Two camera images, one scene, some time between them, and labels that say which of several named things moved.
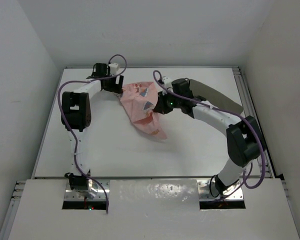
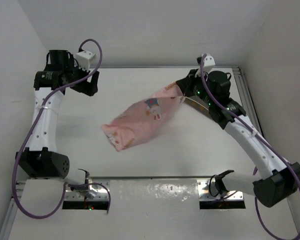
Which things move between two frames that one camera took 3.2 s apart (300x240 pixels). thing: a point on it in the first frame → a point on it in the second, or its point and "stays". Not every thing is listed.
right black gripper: [159, 105] → [185, 85]
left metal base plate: [71, 194] stays
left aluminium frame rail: [7, 225] stays
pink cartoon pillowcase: [139, 99] → [143, 121]
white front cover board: [153, 209] stays
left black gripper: [116, 88] → [87, 88]
